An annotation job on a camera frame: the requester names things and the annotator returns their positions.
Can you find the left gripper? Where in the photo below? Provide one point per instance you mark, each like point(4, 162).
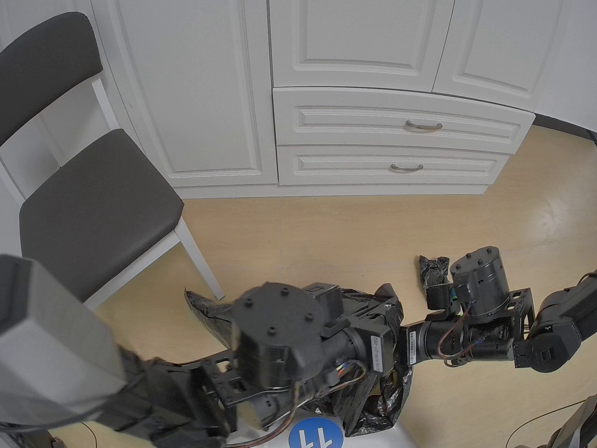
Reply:
point(357, 346)

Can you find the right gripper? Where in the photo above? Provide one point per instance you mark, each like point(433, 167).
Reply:
point(433, 341)

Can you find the black plastic bag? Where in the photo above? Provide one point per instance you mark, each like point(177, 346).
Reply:
point(373, 404)

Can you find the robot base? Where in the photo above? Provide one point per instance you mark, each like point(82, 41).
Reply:
point(373, 439)

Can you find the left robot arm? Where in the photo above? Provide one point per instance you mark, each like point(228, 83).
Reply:
point(51, 334)

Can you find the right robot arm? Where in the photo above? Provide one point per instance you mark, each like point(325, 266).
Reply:
point(482, 278)

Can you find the crumpled black plastic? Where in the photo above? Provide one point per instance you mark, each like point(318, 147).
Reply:
point(431, 271)

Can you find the white chair with grey cushions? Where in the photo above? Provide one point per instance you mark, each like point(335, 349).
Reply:
point(93, 194)

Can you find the white wardrobe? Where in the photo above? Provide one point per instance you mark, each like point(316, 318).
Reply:
point(354, 40)

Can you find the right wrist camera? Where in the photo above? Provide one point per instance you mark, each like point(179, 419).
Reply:
point(438, 299)

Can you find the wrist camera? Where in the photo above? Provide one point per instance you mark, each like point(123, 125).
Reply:
point(326, 297)
point(438, 299)

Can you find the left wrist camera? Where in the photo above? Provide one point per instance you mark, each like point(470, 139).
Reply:
point(326, 297)

